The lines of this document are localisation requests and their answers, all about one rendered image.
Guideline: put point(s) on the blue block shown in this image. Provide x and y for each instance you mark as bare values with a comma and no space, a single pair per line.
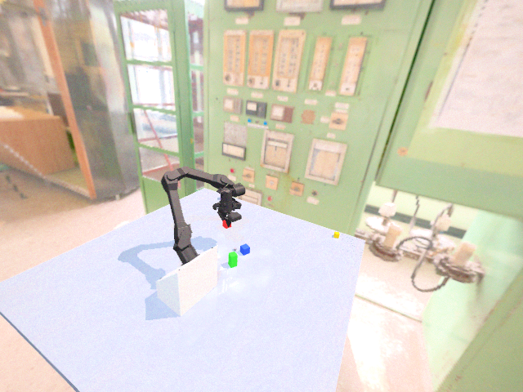
245,249

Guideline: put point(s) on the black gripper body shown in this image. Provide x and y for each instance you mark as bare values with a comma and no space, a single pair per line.
227,208

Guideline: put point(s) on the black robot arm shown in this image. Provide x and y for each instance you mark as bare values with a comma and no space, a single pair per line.
182,231

